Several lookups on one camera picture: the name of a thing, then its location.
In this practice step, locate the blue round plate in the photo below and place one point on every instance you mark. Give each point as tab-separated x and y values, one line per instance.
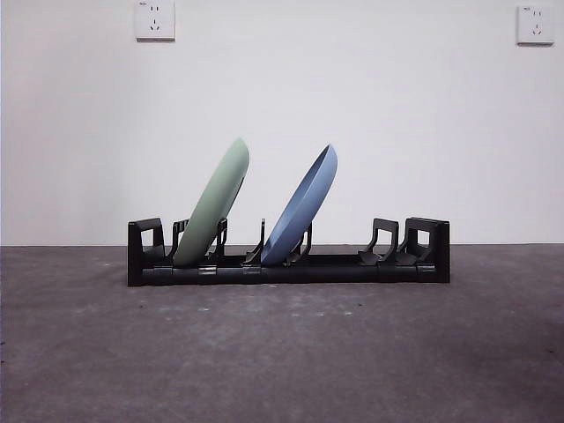
299	207

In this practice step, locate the green round plate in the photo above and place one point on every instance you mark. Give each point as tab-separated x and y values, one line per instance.
211	202

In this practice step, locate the black plastic plate rack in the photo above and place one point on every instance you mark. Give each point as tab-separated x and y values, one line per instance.
330	275

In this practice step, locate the white wall socket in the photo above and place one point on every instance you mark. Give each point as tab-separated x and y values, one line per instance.
155	20
535	24

